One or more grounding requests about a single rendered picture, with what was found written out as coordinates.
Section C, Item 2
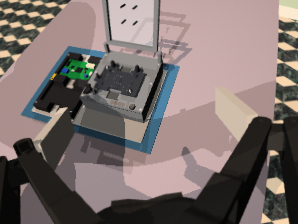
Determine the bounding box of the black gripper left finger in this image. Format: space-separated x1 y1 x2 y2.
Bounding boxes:
0 107 109 224

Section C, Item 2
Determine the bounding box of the green circuit board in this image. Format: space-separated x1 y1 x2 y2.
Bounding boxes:
59 59 97 80

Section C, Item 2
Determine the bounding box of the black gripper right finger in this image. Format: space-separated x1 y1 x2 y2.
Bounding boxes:
175 86 298 224

